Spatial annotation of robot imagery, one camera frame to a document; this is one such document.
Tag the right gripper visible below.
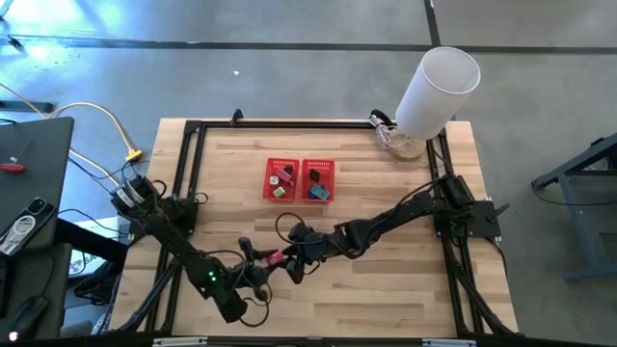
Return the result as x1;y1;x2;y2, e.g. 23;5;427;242
278;223;338;285

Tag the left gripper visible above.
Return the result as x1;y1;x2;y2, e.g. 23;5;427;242
229;235;279;293

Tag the red plastic basket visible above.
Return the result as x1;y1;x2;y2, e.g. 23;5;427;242
262;157;301;202
301;158;336;203

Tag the round wooden lamp base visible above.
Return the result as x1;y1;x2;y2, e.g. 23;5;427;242
388;134;429;163

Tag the white box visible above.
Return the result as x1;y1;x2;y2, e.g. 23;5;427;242
68;216;121;280

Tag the black smartphone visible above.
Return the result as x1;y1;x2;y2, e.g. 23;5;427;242
16;196;57;232

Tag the white cylinder lamp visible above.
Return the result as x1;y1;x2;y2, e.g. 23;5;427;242
394;46;482;141

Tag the dark grey desk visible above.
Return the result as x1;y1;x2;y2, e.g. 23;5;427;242
0;117;75;252

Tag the black flat bar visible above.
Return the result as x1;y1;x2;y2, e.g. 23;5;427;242
0;99;54;114

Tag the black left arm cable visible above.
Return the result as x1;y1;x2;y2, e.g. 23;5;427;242
197;248;274;330

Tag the silver metal bracket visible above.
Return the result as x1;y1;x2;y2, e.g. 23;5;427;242
421;338;477;347
151;336;209;347

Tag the black aluminium table frame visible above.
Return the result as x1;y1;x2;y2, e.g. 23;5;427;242
108;109;520;338

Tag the yellow power cable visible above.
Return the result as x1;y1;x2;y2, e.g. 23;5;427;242
0;81;145;189

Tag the white cable bundle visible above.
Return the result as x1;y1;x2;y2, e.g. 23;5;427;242
373;120;404;151

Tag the black cable tangle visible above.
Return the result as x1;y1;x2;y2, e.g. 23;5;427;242
73;259;121;307

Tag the black cable loop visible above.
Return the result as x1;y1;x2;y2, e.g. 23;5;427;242
368;109;394;127

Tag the red handled screwdriver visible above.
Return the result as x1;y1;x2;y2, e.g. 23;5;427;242
0;139;35;174

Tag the black floor cable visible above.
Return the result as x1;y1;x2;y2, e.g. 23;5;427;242
531;185;617;208

